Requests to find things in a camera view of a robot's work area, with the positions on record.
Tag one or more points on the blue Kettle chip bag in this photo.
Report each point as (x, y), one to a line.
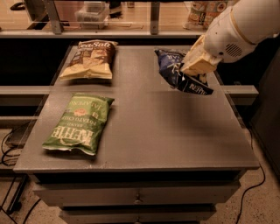
(170, 62)

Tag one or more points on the brown sea salt chip bag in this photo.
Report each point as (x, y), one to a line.
(92, 60)

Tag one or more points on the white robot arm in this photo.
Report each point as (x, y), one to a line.
(232, 35)

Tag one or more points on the green Kettle jalapeno chip bag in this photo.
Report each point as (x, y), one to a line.
(81, 125)

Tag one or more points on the metal shelf rail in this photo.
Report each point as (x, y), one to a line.
(55, 19)

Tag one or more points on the colourful printed bag on shelf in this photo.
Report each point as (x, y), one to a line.
(202, 13)

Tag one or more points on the drawer knob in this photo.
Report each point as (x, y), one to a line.
(138, 200)

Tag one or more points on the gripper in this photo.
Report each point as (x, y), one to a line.
(227, 39)

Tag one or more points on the grey drawer cabinet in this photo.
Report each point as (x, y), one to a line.
(182, 153)

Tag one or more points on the clear plastic container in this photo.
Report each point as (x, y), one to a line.
(92, 15)

